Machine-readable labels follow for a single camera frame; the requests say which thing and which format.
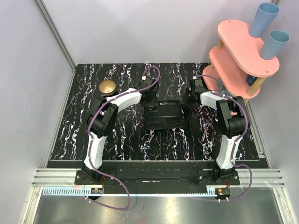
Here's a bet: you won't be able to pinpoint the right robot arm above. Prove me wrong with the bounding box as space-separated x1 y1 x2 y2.
184 78 250 185

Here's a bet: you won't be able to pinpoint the pink three-tier shelf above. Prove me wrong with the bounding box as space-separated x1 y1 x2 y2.
203 20 280 100

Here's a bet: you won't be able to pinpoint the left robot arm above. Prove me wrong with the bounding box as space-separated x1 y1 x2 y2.
75 78 157 185

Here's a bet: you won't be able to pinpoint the bronze bowl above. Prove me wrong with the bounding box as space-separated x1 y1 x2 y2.
99 80 117 96

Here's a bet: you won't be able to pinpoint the blue cup upper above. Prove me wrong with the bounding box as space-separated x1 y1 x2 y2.
249 3 280 38

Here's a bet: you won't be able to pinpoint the teal patterned mug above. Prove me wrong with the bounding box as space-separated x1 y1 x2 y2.
220 89 231 96

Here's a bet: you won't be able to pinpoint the blue cup lower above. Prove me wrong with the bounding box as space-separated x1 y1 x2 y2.
260 30 290 60

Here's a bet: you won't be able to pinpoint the aluminium rail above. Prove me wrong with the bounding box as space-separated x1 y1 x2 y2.
33 168 285 187

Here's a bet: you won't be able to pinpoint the silver scissors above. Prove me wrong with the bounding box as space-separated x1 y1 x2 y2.
201 119 213 142
148 101 170 111

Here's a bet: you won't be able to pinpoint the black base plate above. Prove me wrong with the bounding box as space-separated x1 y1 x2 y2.
74 160 241 186

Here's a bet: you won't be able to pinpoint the dark blue cup on shelf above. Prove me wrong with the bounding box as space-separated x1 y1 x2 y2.
246 74 257 86

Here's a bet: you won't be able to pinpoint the black zip tool case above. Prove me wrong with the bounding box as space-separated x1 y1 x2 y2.
144 100 185 130

